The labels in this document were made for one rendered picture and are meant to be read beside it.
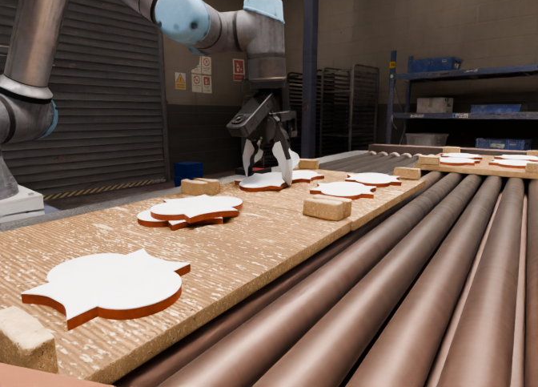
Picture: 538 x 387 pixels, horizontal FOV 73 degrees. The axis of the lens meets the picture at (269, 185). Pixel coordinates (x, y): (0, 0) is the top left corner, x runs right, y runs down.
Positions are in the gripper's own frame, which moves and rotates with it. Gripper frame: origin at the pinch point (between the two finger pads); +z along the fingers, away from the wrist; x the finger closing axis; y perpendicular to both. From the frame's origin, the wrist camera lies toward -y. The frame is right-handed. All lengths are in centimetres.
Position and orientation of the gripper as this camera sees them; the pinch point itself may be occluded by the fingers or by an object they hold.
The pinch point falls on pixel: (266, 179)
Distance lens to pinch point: 76.8
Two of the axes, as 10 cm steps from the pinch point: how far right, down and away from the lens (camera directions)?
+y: 5.9, -2.3, 7.7
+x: -8.0, -1.1, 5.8
